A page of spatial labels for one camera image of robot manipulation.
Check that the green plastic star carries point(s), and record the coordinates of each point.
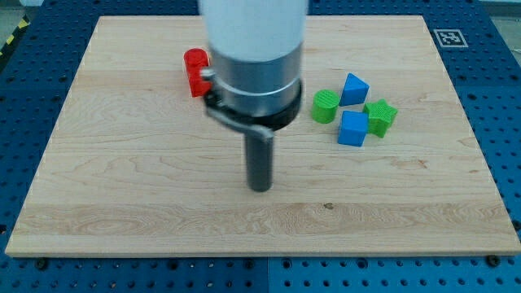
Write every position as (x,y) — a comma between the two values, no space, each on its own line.
(381,116)

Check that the black bolt right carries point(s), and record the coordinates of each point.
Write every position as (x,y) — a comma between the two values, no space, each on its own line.
(493,261)

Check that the blue triangular prism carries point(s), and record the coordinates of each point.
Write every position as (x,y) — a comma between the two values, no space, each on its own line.
(355,91)

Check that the red plastic block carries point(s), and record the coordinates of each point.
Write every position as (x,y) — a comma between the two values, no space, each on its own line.
(195,59)

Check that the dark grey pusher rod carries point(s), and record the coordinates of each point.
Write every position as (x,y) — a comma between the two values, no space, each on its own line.
(259,161)

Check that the blue plastic cube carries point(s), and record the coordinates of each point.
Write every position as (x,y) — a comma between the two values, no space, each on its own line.
(353,128)

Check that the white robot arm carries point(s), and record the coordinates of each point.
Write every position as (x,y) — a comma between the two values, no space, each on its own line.
(256,49)

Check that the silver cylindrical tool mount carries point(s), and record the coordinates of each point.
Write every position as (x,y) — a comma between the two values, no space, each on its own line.
(254,97)

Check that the wooden board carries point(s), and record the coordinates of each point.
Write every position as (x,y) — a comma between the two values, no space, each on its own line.
(380,161)

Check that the black bolt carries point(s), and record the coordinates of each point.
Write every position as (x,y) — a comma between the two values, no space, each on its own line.
(41,264)
(493,261)

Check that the fiducial marker tag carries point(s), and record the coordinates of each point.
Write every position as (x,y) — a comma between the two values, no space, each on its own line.
(450,38)

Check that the black bolt left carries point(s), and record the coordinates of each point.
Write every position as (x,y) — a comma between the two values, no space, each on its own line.
(41,264)

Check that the green plastic cylinder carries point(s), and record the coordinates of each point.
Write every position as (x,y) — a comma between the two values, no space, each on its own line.
(325,104)

